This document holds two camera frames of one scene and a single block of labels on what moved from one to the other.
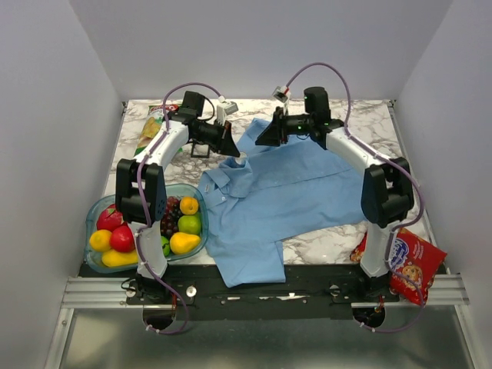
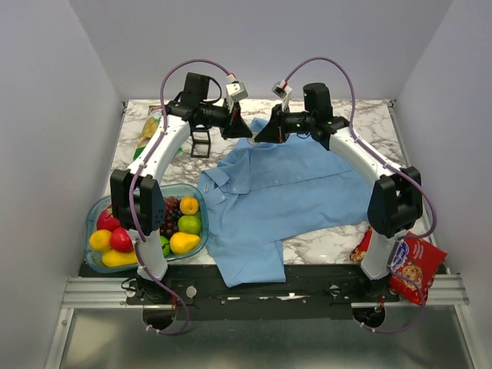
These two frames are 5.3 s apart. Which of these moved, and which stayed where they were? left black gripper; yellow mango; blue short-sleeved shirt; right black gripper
Moved: left black gripper
Stayed: blue short-sleeved shirt; yellow mango; right black gripper
